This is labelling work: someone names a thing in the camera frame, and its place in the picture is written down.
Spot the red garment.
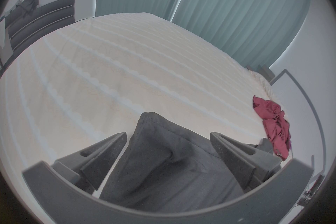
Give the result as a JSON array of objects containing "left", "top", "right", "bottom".
[{"left": 253, "top": 95, "right": 292, "bottom": 161}]

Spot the cream pillow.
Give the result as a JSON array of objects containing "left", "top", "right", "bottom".
[{"left": 246, "top": 65, "right": 271, "bottom": 88}]

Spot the dark grey garment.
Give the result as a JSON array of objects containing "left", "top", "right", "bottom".
[{"left": 17, "top": 0, "right": 40, "bottom": 12}]

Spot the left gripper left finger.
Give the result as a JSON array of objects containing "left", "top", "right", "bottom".
[{"left": 54, "top": 132, "right": 128, "bottom": 193}]

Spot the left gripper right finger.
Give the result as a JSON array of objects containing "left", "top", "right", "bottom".
[{"left": 210, "top": 132, "right": 281, "bottom": 189}]

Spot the black T-shirt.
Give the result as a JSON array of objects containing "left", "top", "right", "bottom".
[{"left": 100, "top": 112, "right": 273, "bottom": 213}]

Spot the bed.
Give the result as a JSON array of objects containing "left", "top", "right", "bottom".
[{"left": 0, "top": 12, "right": 326, "bottom": 208}]

